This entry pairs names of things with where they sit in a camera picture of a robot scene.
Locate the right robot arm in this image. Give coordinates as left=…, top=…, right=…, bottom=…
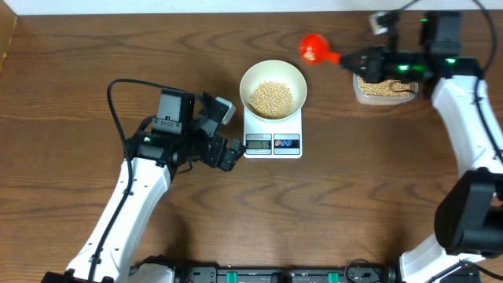
left=340, top=10, right=502, bottom=282

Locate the red plastic measuring scoop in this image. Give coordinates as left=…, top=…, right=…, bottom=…
left=299, top=34, right=341, bottom=64

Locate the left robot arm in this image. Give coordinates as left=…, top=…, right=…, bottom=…
left=43, top=89, right=244, bottom=283

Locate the white digital kitchen scale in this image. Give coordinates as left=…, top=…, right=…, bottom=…
left=244, top=109, right=303, bottom=159

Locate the clear plastic container of soybeans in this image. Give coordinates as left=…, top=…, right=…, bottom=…
left=353, top=74, right=419, bottom=106

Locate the white round bowl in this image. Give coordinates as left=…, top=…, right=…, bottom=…
left=240, top=60, right=307, bottom=120

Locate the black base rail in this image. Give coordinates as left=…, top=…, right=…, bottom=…
left=129, top=255, right=481, bottom=283

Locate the soybeans pile in bowl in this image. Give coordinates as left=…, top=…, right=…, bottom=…
left=249, top=82, right=293, bottom=119

